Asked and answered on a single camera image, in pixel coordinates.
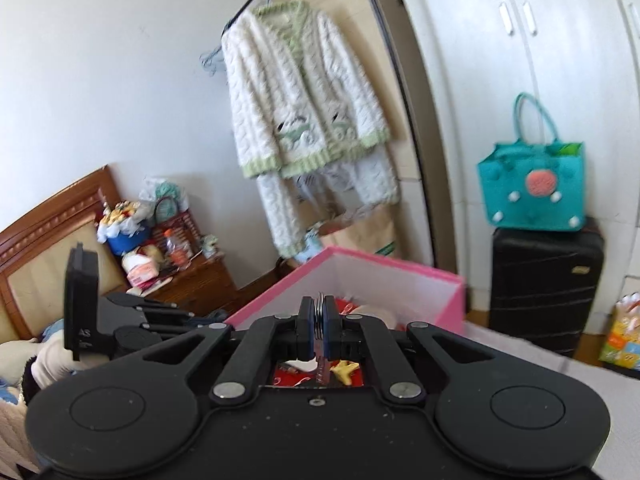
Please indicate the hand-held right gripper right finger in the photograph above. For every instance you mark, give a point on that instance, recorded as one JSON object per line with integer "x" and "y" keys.
{"x": 332, "y": 322}

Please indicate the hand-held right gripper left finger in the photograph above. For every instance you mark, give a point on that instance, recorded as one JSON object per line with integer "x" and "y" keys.
{"x": 305, "y": 325}

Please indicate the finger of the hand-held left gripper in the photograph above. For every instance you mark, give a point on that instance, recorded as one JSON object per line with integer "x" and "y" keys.
{"x": 170, "y": 327}
{"x": 145, "y": 306}

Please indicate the silver key bunch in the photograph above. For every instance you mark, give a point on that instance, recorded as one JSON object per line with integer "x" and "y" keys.
{"x": 320, "y": 310}

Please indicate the white pocket router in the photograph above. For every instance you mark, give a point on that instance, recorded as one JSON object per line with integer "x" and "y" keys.
{"x": 300, "y": 366}

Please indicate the yellow hair clip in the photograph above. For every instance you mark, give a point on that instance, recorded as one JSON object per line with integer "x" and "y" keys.
{"x": 345, "y": 371}

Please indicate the pink storage box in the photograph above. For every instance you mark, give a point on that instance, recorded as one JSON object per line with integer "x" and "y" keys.
{"x": 380, "y": 275}

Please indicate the pink white tissue pack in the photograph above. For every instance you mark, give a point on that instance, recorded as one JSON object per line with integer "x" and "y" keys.
{"x": 142, "y": 272}

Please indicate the wooden nightstand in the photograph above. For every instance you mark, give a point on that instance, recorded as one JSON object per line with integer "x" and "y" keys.
{"x": 200, "y": 285}

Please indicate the wooden bed headboard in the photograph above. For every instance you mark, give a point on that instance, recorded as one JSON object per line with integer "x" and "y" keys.
{"x": 35, "y": 260}

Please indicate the plastic bottle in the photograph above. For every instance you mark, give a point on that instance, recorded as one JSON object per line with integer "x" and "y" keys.
{"x": 176, "y": 249}

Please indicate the beige bedding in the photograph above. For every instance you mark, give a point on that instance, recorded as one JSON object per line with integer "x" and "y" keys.
{"x": 50, "y": 365}

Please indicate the woven basket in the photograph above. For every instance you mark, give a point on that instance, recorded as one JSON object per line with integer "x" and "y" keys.
{"x": 175, "y": 222}

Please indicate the brown paper bag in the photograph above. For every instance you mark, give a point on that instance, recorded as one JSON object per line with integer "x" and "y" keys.
{"x": 370, "y": 240}

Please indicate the fluffy white pants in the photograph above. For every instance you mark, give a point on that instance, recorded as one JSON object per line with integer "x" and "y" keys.
{"x": 280, "y": 210}

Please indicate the black suitcase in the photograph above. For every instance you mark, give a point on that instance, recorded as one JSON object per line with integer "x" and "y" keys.
{"x": 540, "y": 285}

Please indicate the grey printed tablecloth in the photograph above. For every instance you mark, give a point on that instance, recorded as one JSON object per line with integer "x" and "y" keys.
{"x": 550, "y": 375}

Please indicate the fluffy white green jacket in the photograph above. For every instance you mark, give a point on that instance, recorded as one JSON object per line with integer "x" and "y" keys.
{"x": 280, "y": 100}

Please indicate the teal tote bag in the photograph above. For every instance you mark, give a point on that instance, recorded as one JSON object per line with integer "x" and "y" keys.
{"x": 530, "y": 205}

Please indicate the colourful printed bag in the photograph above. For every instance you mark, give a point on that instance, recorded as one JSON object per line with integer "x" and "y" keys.
{"x": 622, "y": 340}

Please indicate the white wardrobe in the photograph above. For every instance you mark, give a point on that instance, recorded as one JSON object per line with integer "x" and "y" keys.
{"x": 550, "y": 85}

